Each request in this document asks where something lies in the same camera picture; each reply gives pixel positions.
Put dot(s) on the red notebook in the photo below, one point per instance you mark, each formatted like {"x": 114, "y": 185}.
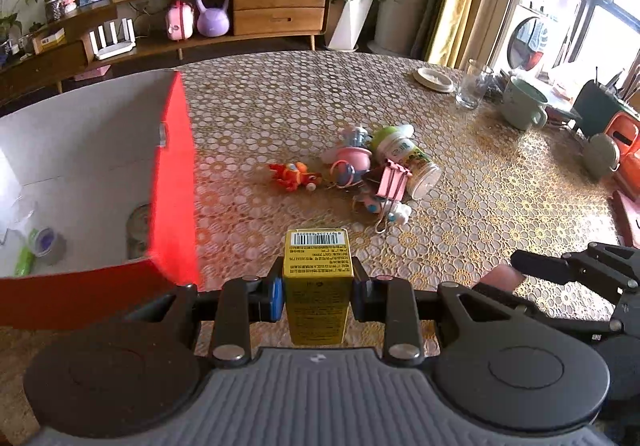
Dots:
{"x": 626, "y": 214}

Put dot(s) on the red open storage box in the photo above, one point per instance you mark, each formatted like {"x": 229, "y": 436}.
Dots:
{"x": 110, "y": 167}

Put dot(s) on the orange plastic container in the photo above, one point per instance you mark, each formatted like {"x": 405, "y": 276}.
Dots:
{"x": 624, "y": 130}

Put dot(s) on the clear plastic jar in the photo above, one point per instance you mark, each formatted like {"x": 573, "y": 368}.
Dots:
{"x": 395, "y": 143}

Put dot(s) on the pale green mug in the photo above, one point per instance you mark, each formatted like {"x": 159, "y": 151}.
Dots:
{"x": 523, "y": 105}

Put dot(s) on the wooden sideboard cabinet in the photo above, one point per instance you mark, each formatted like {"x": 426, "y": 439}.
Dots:
{"x": 249, "y": 19}

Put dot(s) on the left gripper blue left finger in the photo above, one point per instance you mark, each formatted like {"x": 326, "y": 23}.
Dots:
{"x": 271, "y": 293}

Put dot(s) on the green marker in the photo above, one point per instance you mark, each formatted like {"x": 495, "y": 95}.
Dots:
{"x": 27, "y": 255}

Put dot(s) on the pink heart-shaped container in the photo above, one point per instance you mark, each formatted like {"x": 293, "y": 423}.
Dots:
{"x": 503, "y": 277}

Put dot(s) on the white small plate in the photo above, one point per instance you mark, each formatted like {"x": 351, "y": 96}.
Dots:
{"x": 433, "y": 80}

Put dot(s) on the clear drinking glass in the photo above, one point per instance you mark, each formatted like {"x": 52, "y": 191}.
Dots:
{"x": 474, "y": 84}

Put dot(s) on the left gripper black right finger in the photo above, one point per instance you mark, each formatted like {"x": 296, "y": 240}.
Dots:
{"x": 368, "y": 294}

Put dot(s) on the purple kettlebell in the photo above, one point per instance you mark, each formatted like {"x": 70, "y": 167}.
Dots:
{"x": 213, "y": 22}

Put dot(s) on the grey tape roll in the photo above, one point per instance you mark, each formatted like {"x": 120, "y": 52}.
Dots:
{"x": 47, "y": 245}

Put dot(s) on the yellow carton box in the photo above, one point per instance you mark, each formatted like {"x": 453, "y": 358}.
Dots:
{"x": 317, "y": 276}

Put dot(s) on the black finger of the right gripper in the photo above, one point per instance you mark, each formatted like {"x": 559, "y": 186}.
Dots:
{"x": 606, "y": 269}

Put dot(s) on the orange toy figure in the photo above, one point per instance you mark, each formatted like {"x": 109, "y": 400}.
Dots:
{"x": 293, "y": 176}

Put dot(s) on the pink small backpack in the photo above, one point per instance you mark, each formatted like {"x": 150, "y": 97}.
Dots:
{"x": 179, "y": 20}

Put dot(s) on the white router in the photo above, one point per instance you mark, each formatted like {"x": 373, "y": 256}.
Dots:
{"x": 112, "y": 39}

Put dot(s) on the round grey-green ornament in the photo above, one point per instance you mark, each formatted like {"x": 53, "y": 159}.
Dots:
{"x": 601, "y": 156}

